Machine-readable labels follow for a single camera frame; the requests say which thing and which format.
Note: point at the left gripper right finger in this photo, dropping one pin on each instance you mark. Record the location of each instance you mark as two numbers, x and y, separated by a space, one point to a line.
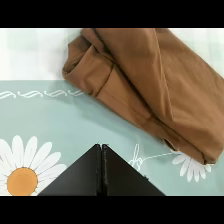
125 178

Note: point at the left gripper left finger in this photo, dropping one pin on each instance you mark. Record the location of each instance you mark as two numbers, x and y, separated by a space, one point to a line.
81 176

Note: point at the brown T-shirt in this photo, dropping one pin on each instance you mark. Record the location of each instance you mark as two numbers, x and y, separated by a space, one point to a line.
150 80

